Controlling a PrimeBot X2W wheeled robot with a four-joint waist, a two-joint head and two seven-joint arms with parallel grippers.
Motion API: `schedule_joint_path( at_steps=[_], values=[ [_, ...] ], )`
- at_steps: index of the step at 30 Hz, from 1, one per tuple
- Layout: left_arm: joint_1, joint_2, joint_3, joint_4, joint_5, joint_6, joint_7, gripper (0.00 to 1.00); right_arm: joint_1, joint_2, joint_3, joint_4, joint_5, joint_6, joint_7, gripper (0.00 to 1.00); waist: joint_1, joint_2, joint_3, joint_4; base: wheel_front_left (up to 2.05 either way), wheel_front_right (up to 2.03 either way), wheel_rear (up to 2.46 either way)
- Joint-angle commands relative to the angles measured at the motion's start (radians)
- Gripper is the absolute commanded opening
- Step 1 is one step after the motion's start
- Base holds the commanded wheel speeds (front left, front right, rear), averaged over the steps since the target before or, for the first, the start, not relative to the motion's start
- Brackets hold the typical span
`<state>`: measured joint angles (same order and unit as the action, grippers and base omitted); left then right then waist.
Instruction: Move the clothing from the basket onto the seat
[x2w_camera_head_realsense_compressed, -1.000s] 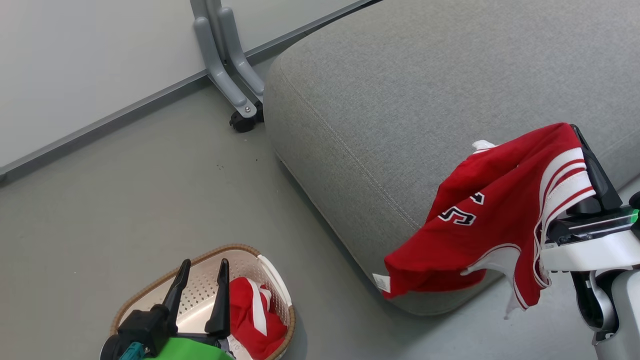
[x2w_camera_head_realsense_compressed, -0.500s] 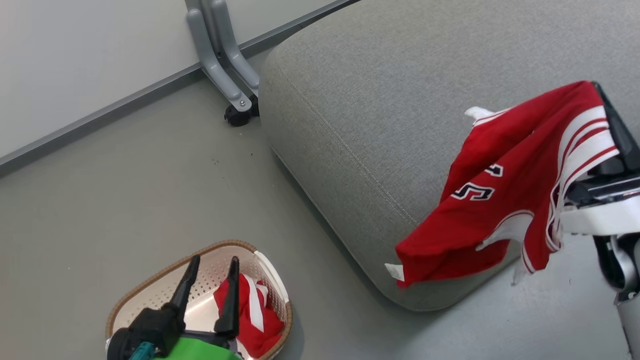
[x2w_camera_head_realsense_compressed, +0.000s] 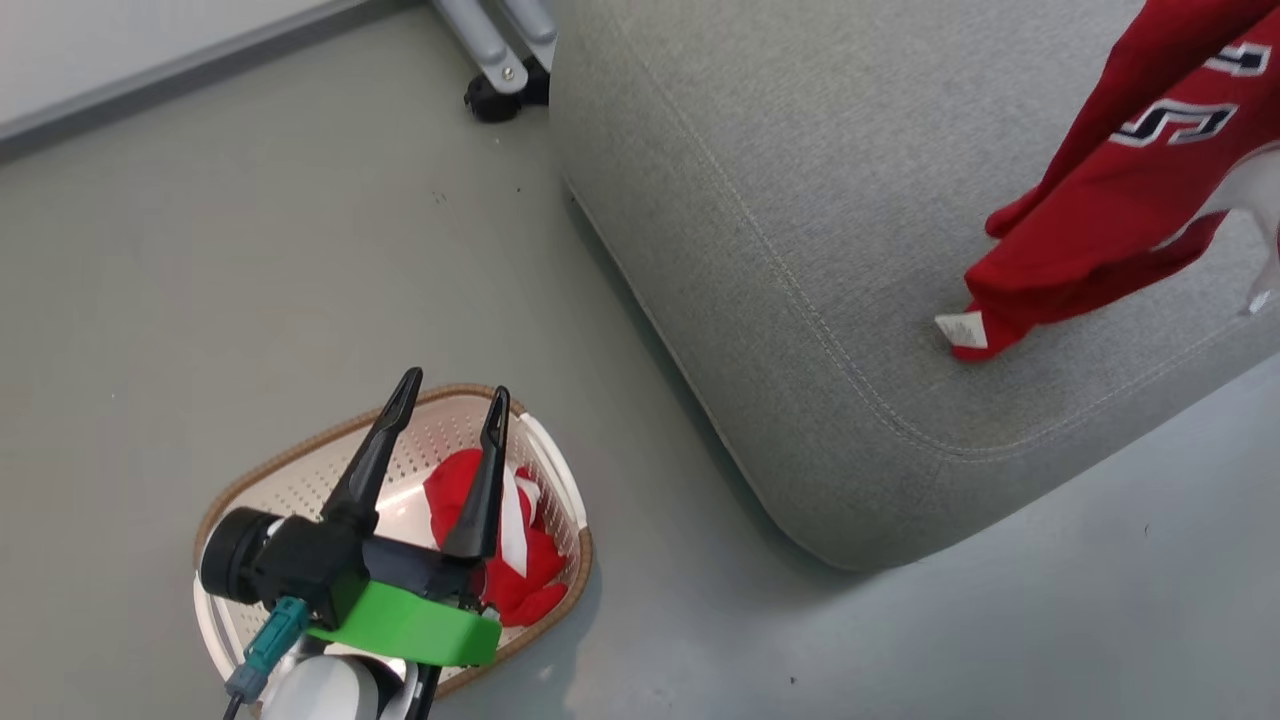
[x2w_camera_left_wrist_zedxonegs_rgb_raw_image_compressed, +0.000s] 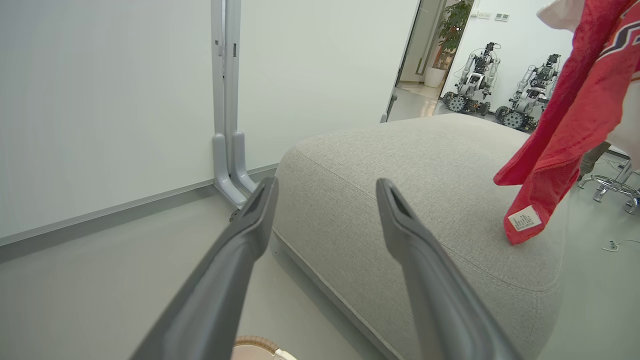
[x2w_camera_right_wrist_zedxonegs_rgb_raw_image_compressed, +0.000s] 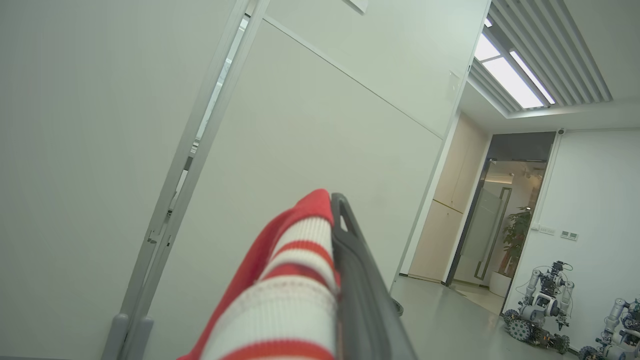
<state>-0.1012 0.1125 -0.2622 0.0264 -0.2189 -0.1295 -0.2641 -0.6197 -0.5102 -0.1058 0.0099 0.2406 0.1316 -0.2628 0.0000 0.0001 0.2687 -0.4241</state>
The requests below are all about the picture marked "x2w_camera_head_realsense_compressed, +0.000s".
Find black caster wheel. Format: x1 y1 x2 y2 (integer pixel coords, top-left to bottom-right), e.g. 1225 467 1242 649
463 75 523 125

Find red garment with white stripe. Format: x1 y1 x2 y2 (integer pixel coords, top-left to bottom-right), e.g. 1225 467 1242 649
423 448 569 628

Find grey fabric sofa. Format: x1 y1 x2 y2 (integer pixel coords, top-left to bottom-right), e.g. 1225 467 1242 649
548 0 1280 573

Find red sports jersey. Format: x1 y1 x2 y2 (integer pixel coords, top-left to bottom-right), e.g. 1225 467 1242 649
935 0 1280 362

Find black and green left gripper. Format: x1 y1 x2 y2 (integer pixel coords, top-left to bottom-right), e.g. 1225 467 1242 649
255 367 512 669

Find white partition panel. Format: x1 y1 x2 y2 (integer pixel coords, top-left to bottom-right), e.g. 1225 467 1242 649
0 0 421 166

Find cable with teal connector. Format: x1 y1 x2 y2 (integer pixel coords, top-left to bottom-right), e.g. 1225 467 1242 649
222 597 312 720

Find grey partition foot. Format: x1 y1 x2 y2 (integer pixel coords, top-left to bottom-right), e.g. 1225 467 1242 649
497 0 559 73
432 0 529 97

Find white perforated laundry basket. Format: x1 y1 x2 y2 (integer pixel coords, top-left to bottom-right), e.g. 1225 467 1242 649
193 383 594 701

